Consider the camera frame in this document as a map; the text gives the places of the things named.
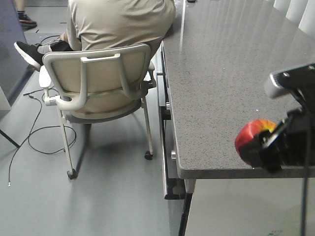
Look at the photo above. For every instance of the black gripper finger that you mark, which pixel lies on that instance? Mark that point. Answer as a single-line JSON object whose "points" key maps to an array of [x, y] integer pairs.
{"points": [[254, 154]]}

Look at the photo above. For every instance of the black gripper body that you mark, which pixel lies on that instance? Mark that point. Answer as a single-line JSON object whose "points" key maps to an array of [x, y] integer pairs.
{"points": [[293, 140]]}

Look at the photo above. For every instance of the red yellow apple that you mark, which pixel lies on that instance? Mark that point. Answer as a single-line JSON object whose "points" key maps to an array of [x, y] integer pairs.
{"points": [[248, 132]]}

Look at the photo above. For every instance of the black drawer cabinet under counter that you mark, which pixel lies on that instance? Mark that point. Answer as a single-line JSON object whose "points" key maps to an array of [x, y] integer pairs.
{"points": [[174, 188]]}

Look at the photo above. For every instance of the grey stone counter table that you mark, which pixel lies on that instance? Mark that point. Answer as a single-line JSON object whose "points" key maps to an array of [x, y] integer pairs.
{"points": [[218, 55]]}

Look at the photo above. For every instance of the white office chair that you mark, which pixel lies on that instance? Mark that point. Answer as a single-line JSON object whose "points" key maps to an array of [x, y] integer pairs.
{"points": [[97, 85]]}

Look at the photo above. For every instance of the seated person in beige shirt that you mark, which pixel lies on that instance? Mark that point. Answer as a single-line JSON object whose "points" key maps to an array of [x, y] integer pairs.
{"points": [[103, 24]]}

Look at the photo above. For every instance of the black sneaker on seated person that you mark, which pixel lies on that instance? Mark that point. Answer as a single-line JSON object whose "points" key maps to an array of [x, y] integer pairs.
{"points": [[30, 54]]}

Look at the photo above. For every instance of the standing person's foot in sneaker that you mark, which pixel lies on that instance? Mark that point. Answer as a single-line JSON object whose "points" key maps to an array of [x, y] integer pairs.
{"points": [[24, 19]]}

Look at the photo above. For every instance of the grey camera mount on wrist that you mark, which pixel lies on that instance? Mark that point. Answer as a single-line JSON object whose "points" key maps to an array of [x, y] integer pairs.
{"points": [[280, 83]]}

